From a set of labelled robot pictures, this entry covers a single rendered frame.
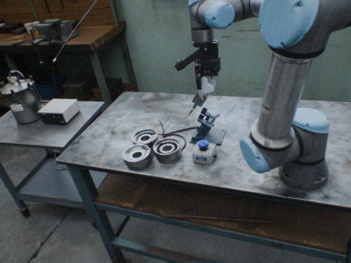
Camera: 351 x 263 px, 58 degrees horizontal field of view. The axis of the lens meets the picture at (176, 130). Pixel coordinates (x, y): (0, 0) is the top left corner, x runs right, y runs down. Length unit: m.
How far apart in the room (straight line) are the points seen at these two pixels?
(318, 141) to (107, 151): 0.80
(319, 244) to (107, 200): 0.87
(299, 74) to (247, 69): 2.04
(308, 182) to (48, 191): 1.66
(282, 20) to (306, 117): 0.41
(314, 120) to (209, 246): 1.15
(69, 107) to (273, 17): 1.43
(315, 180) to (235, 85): 1.89
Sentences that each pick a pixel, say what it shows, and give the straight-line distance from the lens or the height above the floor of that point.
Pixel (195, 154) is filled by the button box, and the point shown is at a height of 0.84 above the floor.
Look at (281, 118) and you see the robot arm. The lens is 0.81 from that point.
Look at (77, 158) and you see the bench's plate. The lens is 1.36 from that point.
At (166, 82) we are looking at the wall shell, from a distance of 3.05.
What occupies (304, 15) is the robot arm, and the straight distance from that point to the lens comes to 0.62.
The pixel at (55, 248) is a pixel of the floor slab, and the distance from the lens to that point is 2.19.
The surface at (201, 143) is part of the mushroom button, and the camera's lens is 1.14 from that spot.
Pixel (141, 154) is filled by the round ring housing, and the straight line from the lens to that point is 1.23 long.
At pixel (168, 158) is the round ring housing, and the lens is 1.18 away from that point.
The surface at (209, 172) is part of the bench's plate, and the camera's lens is 1.13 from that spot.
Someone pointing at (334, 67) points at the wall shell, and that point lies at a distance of 2.71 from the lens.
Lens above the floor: 1.56
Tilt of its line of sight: 34 degrees down
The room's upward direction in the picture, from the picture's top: 10 degrees counter-clockwise
